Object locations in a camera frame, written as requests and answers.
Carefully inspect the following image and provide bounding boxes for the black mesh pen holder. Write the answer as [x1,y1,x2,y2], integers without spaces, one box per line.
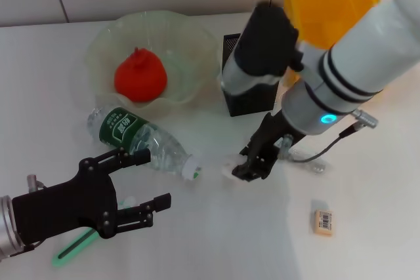
[221,33,280,117]

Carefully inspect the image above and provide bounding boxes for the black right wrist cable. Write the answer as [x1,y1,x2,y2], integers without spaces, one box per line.
[278,122,362,163]

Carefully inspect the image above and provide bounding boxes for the beige eraser with barcode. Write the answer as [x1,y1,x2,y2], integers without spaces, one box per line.
[310,208,338,237]

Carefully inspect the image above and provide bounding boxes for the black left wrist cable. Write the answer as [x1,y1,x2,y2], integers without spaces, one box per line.
[19,239,44,255]

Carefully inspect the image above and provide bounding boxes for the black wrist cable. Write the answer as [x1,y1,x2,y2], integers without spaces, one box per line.
[19,239,44,255]
[278,122,362,163]

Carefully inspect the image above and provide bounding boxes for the white paper ball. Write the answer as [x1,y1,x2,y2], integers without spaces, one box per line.
[221,153,247,180]

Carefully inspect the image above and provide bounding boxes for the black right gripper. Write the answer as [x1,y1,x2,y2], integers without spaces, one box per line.
[231,111,305,182]

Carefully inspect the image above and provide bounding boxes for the silver marker pen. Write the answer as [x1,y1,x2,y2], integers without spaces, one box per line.
[280,135,329,176]

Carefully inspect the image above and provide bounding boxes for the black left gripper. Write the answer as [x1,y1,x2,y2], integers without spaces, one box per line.
[11,147,173,240]

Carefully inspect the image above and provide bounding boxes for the green glass fruit plate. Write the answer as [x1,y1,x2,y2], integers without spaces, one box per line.
[85,10,220,117]

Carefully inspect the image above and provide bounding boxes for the yellow plastic bin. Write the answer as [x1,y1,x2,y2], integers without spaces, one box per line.
[282,0,381,52]

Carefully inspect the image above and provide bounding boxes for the clear green-label water bottle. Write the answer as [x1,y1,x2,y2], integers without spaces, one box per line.
[86,105,203,182]

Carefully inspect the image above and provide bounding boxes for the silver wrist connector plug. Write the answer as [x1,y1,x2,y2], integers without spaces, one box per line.
[350,109,379,129]
[26,173,44,193]

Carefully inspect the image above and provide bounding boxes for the orange toy fruit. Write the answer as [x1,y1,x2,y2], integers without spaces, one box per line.
[114,47,169,102]

